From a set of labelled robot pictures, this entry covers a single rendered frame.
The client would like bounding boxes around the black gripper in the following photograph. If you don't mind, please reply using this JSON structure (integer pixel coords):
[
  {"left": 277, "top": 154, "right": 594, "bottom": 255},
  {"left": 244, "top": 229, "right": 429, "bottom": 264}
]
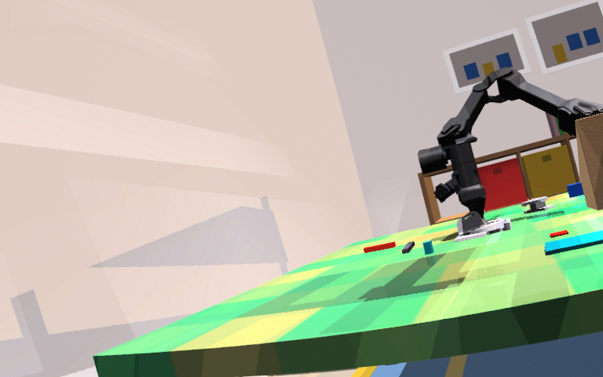
[{"left": 452, "top": 161, "right": 487, "bottom": 219}]

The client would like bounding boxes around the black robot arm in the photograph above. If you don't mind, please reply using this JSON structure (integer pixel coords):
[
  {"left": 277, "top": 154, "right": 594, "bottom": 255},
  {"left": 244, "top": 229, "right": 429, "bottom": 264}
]
[{"left": 417, "top": 67, "right": 603, "bottom": 203}]

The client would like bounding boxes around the red flat bar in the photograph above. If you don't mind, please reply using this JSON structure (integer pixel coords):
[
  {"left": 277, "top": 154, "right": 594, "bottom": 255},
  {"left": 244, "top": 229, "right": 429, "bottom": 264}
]
[{"left": 363, "top": 242, "right": 396, "bottom": 253}]

